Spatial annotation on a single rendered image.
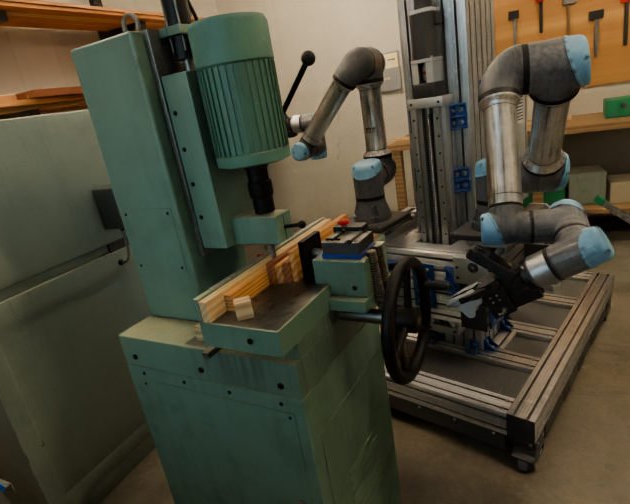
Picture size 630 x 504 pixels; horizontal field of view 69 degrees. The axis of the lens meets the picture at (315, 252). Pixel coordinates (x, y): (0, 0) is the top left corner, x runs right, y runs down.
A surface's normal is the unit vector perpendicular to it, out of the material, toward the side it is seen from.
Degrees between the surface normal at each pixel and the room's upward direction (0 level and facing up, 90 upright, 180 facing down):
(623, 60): 90
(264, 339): 90
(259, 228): 90
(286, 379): 90
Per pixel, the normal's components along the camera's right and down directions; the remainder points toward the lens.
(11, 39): 0.89, 0.00
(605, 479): -0.16, -0.93
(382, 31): -0.43, 0.36
